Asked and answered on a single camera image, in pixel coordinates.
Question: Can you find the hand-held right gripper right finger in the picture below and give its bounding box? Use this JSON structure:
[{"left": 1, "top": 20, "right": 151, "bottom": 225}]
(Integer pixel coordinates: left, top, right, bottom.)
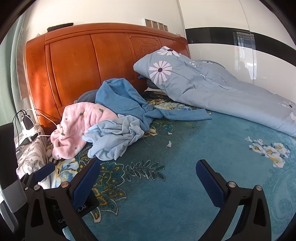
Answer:
[{"left": 196, "top": 159, "right": 272, "bottom": 241}]

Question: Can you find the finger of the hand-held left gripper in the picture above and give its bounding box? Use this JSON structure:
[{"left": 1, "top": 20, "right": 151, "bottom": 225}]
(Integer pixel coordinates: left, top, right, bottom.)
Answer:
[{"left": 20, "top": 162, "right": 56, "bottom": 192}]

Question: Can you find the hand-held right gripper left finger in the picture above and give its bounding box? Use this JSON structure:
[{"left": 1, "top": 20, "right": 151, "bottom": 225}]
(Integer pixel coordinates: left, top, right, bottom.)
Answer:
[{"left": 24, "top": 159, "right": 101, "bottom": 241}]

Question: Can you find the light blue shirt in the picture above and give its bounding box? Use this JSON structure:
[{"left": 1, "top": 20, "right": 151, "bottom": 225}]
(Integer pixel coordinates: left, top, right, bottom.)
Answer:
[{"left": 84, "top": 113, "right": 152, "bottom": 161}]

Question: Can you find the grey floral cloth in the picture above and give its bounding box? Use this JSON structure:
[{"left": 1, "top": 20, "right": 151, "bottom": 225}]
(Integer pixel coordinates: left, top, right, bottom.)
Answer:
[{"left": 15, "top": 132, "right": 50, "bottom": 186}]

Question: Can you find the white power strip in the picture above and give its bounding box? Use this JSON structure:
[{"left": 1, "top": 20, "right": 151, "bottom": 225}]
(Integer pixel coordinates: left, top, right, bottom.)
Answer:
[{"left": 20, "top": 109, "right": 40, "bottom": 142}]

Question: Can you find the teal floral blanket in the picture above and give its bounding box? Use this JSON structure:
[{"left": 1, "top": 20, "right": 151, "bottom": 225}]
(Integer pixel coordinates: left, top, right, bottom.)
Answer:
[{"left": 46, "top": 89, "right": 296, "bottom": 241}]

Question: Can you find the pink fleece garment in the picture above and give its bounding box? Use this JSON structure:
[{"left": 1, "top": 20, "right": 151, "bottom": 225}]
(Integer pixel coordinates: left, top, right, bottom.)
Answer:
[{"left": 50, "top": 102, "right": 119, "bottom": 160}]

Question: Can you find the black charger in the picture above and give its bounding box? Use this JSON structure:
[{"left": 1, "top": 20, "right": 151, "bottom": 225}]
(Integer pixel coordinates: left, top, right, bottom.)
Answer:
[{"left": 22, "top": 116, "right": 35, "bottom": 130}]

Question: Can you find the light blue daisy quilt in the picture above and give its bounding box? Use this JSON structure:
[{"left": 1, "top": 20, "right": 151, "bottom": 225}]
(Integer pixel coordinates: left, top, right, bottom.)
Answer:
[{"left": 133, "top": 46, "right": 296, "bottom": 138}]

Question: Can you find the blue towelling garment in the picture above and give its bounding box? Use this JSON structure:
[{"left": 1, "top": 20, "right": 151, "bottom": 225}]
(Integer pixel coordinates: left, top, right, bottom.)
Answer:
[{"left": 95, "top": 78, "right": 213, "bottom": 132}]

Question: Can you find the pale hanging sheet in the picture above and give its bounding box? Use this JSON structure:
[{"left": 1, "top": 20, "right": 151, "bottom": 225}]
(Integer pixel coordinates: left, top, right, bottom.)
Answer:
[{"left": 16, "top": 26, "right": 30, "bottom": 100}]

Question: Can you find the wooden headboard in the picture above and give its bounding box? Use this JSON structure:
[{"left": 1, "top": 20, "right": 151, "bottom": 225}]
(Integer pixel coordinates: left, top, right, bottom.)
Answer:
[{"left": 25, "top": 23, "right": 191, "bottom": 130}]

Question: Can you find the white glossy wardrobe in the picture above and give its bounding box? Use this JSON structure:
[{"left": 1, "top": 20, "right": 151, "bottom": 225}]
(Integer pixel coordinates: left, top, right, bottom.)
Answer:
[{"left": 178, "top": 0, "right": 296, "bottom": 91}]

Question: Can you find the white cable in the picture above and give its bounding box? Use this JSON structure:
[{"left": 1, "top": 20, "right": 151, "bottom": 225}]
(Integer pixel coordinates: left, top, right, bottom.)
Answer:
[{"left": 34, "top": 108, "right": 61, "bottom": 124}]

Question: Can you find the black cable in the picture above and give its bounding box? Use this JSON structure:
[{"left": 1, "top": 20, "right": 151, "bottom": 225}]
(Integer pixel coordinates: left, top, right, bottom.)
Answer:
[{"left": 13, "top": 110, "right": 26, "bottom": 127}]

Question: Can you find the wall switch panel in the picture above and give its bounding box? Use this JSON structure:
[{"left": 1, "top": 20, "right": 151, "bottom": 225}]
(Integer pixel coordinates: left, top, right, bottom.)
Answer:
[{"left": 145, "top": 19, "right": 168, "bottom": 32}]

